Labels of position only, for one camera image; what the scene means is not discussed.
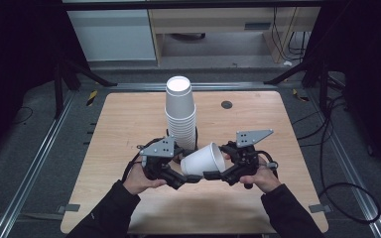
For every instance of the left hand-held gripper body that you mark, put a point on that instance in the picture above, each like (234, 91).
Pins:
(158, 152)

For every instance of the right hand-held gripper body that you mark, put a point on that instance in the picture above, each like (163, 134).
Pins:
(244, 158)

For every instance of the single white paper cup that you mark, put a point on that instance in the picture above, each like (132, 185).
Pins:
(200, 162)

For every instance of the stack of white paper cups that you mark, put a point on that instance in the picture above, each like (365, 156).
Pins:
(180, 109)

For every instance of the person's right hand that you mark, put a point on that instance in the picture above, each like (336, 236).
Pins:
(264, 178)

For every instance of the person's left hand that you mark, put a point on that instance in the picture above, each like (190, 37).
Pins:
(139, 181)

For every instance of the black round table grommet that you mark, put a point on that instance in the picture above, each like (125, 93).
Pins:
(226, 104)

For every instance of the yellow black tape strip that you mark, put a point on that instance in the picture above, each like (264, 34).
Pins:
(92, 97)
(299, 95)

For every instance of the black metal stand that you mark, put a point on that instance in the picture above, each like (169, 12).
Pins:
(324, 86)
(58, 89)

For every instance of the white cabinet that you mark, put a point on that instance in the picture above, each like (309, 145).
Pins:
(112, 34)

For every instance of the light wooden desk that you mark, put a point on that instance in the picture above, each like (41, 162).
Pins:
(211, 20)

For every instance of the aluminium floor rail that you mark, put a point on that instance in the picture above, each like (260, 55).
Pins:
(354, 178)
(208, 86)
(29, 172)

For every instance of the grey table bracket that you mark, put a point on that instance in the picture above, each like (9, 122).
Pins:
(319, 208)
(70, 208)

